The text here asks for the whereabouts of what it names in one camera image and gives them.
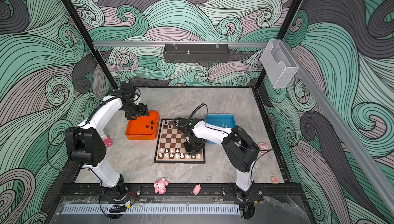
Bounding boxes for small pink pig figurine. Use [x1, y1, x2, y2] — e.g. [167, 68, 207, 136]
[193, 184, 201, 195]

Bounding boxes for pink pig plush toy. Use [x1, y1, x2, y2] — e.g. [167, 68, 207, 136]
[153, 178, 169, 195]

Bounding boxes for brown cream chessboard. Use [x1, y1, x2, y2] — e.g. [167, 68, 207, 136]
[153, 118, 206, 164]

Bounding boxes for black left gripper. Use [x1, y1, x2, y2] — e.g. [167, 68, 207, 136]
[124, 102, 149, 120]

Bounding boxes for aluminium wall rail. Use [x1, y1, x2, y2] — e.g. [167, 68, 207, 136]
[280, 40, 394, 214]
[92, 40, 268, 48]

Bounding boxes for black perforated wall shelf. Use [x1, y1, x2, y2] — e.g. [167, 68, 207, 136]
[163, 44, 230, 65]

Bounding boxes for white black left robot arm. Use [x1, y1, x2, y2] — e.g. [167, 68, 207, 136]
[65, 82, 149, 200]

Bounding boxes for aluminium back wall rail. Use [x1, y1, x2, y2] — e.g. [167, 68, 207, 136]
[92, 40, 268, 48]

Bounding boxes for black front mounting rail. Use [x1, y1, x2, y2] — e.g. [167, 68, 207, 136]
[60, 183, 304, 201]

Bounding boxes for white slotted cable duct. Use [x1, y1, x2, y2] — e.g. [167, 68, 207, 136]
[61, 203, 240, 215]

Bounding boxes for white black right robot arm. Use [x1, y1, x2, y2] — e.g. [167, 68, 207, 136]
[172, 117, 260, 201]

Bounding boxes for orange plastic tray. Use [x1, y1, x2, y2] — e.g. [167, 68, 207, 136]
[125, 111, 160, 141]

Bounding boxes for clear acrylic wall box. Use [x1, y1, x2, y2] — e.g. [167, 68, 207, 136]
[260, 39, 299, 89]

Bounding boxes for pink white round figurine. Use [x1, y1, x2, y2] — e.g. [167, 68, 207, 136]
[258, 143, 269, 154]

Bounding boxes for aluminium right wall rail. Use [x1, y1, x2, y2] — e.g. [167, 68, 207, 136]
[280, 40, 394, 214]

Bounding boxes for white rabbit pink base figurine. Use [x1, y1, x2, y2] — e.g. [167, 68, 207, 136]
[103, 136, 113, 148]

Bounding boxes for blue plastic tray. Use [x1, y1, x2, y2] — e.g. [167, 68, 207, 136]
[206, 114, 236, 134]

